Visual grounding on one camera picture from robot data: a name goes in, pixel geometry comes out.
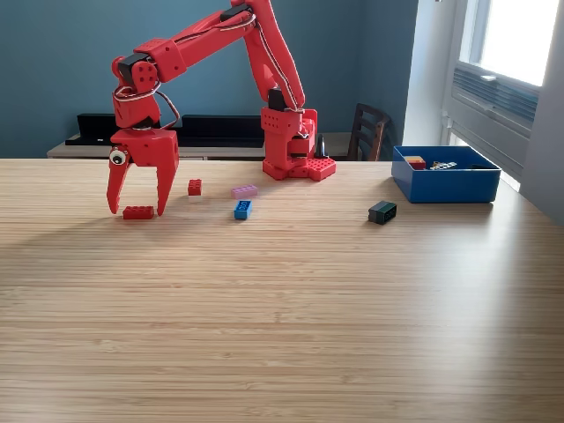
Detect blue plastic bin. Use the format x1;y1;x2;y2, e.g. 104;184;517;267
391;145;502;204

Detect pale wooden sideboard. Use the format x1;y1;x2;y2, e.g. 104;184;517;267
47;131;353;161

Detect black shelf unit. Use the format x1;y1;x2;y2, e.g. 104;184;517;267
64;113;267;149

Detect pink brick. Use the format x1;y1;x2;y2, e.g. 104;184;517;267
230;184;260;200

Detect dark wooden chair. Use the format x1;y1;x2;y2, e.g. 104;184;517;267
346;103;392;162

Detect dark green brick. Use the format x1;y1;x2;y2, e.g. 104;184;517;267
367;201;397;226

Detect grey wall heater unit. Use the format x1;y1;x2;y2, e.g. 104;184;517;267
442;61;541;177

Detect white window frame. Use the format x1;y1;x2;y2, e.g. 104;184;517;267
457;0;560;88

